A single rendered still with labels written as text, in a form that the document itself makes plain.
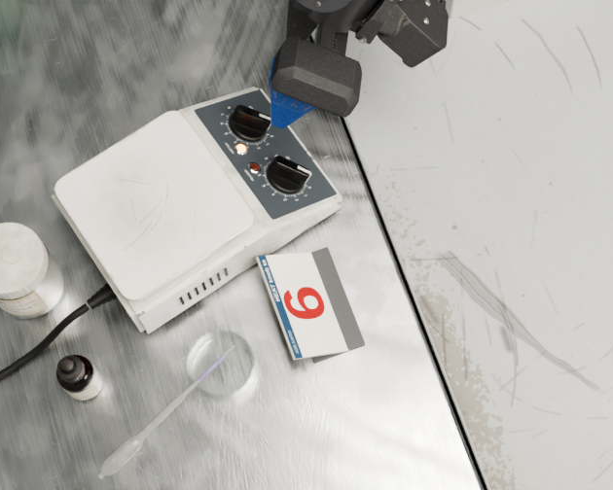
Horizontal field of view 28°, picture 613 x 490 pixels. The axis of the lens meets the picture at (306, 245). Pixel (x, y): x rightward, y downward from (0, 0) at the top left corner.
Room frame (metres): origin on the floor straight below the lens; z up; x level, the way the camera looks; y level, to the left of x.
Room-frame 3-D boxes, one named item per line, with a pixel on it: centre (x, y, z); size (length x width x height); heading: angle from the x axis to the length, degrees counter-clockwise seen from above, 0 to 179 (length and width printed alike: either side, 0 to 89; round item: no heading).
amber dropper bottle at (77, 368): (0.22, 0.19, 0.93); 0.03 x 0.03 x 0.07
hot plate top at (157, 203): (0.34, 0.12, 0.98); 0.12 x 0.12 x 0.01; 30
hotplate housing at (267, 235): (0.35, 0.09, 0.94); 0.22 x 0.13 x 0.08; 120
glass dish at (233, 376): (0.22, 0.08, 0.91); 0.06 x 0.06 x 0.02
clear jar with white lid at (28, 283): (0.31, 0.23, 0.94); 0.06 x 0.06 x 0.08
